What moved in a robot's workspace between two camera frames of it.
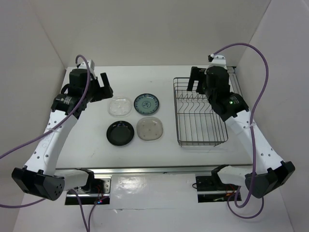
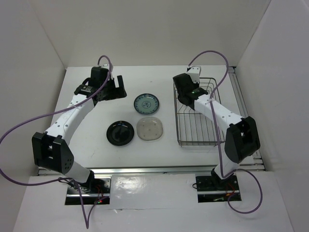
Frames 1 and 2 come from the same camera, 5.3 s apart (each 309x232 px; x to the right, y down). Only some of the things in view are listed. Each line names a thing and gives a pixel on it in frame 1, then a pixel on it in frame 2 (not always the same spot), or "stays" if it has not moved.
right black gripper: (196, 73) → (196, 85)
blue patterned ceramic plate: (146, 103) stays
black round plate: (119, 133) stays
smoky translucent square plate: (149, 128) stays
